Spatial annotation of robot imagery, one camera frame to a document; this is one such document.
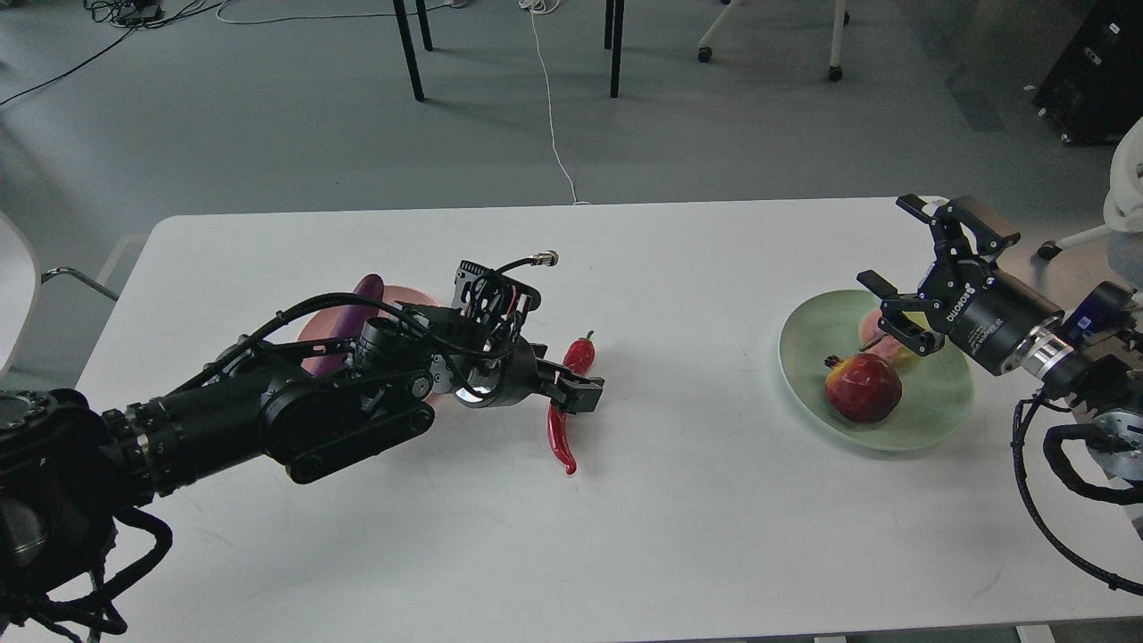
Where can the red pomegranate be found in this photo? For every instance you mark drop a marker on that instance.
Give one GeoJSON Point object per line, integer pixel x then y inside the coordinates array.
{"type": "Point", "coordinates": [862, 388]}

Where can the red chili pepper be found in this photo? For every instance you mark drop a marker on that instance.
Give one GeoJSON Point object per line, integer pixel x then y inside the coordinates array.
{"type": "Point", "coordinates": [579, 358]}

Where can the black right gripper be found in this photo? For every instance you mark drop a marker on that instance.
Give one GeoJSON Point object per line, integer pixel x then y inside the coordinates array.
{"type": "Point", "coordinates": [985, 312]}

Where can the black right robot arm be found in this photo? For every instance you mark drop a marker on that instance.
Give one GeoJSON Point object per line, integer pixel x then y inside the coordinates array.
{"type": "Point", "coordinates": [1086, 360]}

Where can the white rolling chair base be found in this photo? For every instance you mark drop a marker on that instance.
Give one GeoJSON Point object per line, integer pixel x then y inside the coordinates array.
{"type": "Point", "coordinates": [817, 46]}

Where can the yellow green peach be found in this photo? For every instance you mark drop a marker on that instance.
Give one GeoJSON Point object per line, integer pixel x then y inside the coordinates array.
{"type": "Point", "coordinates": [876, 341]}

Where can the black table leg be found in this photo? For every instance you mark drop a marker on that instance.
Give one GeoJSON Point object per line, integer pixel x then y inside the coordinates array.
{"type": "Point", "coordinates": [405, 32]}
{"type": "Point", "coordinates": [613, 32]}

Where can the white chair left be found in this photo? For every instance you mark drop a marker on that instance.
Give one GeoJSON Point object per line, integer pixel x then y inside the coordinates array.
{"type": "Point", "coordinates": [21, 280]}

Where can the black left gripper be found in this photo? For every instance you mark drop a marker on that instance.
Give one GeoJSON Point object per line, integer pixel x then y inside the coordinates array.
{"type": "Point", "coordinates": [480, 383]}

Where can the white chair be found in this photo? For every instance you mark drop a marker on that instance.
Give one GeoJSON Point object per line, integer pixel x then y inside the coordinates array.
{"type": "Point", "coordinates": [21, 280]}
{"type": "Point", "coordinates": [1121, 210]}

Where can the light green plate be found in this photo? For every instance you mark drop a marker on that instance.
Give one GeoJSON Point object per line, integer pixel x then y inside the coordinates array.
{"type": "Point", "coordinates": [938, 394]}

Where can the pink plate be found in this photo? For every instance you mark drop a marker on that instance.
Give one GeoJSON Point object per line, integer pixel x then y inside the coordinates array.
{"type": "Point", "coordinates": [347, 321]}

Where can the black table leg right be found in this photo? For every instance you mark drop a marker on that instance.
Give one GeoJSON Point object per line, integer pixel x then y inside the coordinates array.
{"type": "Point", "coordinates": [613, 32]}

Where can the black table leg left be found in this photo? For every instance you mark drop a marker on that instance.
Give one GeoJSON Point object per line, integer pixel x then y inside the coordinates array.
{"type": "Point", "coordinates": [405, 32]}

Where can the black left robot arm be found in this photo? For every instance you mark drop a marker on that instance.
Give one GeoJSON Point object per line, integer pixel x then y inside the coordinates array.
{"type": "Point", "coordinates": [322, 385]}

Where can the black equipment case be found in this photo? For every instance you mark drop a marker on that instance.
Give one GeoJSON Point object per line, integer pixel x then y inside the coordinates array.
{"type": "Point", "coordinates": [1093, 94]}

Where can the white chair right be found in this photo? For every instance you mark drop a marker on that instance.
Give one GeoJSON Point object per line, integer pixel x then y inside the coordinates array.
{"type": "Point", "coordinates": [1121, 210]}

